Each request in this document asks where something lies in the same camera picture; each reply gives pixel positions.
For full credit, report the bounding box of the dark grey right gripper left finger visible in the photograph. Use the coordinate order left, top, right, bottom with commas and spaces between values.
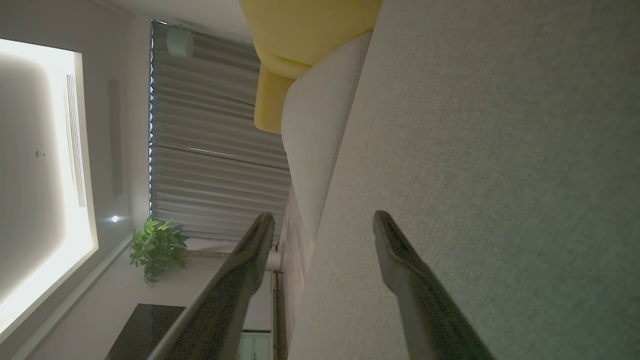
147, 212, 275, 360

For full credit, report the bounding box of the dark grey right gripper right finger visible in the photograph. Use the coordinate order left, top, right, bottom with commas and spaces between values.
372, 210, 496, 360

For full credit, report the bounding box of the pale glass door cabinet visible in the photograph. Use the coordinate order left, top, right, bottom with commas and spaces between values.
239, 330, 273, 360

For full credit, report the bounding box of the green potted plant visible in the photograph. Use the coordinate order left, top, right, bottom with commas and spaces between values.
129, 216, 271, 287

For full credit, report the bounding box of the grey fabric sofa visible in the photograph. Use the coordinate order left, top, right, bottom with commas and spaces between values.
287, 0, 640, 360

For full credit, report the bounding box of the grey pleated curtain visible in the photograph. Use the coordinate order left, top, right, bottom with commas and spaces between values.
150, 20, 292, 246

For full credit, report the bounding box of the grey sofa cushion with seam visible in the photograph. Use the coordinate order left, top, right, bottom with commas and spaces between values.
276, 32, 373, 351

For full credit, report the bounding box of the small yellow pillow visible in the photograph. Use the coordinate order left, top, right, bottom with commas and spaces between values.
253, 64, 297, 135

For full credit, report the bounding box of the large yellow pillow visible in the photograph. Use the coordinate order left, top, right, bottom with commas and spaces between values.
239, 0, 383, 80

